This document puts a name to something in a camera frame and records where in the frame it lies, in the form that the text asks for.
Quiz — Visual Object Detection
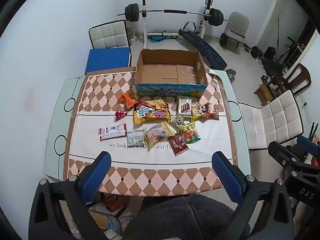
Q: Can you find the dark red snack packet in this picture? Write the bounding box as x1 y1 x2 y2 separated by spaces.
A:
167 131 189 157

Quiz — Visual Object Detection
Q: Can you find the small wooden stool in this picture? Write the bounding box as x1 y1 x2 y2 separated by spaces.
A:
254 84 274 105

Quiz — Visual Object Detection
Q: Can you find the checkered tablecloth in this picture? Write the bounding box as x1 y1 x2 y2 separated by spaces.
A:
63 66 238 197

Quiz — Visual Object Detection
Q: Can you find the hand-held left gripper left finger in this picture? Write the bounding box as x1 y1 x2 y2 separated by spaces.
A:
29 151 112 240

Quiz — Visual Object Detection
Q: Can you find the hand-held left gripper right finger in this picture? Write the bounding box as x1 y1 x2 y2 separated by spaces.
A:
212 151 294 240

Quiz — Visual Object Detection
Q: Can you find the white brown wafer packet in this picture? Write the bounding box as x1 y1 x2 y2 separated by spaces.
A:
177 96 193 117

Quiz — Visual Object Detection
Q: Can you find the grey chair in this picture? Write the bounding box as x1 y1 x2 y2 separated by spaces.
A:
219 12 250 52

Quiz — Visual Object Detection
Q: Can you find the cardboard box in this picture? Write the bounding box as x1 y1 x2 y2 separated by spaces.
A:
135 49 209 97

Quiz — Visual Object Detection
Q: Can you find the yellow noodle packet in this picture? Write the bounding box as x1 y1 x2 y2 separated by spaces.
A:
134 98 172 125

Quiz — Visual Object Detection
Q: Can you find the dark fuzzy clothing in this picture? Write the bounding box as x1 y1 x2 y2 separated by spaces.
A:
124 194 250 240

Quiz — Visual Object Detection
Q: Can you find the pale green photo snack packet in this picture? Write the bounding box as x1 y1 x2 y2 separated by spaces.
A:
171 114 194 128

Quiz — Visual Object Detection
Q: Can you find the yellow panda snack packet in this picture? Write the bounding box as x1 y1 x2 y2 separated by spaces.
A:
191 105 208 121

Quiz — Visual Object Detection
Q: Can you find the black sit-up bench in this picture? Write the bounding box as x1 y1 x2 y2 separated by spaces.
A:
179 21 228 70

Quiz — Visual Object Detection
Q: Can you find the blue cushion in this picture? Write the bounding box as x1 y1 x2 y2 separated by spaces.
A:
85 47 132 75

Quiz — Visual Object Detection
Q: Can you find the colourful candy bag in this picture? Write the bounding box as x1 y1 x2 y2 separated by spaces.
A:
180 121 201 145

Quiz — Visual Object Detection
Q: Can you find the black dumbbell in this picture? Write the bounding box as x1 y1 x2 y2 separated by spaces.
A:
251 45 263 59

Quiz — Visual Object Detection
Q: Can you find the white barbell rack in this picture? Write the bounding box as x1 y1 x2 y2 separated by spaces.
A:
139 0 215 49

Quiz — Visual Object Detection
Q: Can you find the red box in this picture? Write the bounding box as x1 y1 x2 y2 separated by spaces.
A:
104 194 125 212

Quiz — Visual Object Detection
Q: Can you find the chrome dumbbell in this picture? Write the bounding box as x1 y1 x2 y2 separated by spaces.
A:
226 68 238 82

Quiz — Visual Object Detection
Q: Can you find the white grey snack packet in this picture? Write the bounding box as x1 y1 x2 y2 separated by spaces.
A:
126 129 146 148

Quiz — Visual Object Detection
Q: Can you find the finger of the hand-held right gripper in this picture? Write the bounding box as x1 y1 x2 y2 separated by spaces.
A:
268 141 304 178
297 122 320 167

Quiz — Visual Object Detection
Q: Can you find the brown wooden chair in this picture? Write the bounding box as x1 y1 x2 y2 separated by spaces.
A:
275 63 312 98

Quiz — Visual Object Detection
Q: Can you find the grey storage bag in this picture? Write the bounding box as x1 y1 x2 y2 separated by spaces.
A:
67 205 123 240

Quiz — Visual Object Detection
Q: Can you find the white padded chair black frame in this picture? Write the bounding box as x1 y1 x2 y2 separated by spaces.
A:
89 20 132 50

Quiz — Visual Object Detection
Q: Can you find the small red snack packet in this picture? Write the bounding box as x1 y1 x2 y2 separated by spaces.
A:
115 108 128 122

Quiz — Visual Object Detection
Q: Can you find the white and red wafer packet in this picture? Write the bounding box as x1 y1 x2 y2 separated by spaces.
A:
97 123 127 142

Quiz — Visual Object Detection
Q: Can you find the barbell with black plates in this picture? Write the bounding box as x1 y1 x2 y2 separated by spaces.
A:
117 3 228 27

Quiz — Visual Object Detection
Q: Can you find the orange brown snack packet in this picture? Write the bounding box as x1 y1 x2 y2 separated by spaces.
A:
204 102 220 120

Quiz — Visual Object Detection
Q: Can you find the beige yellow-edged snack packet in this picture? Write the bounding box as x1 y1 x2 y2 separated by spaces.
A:
144 121 173 152

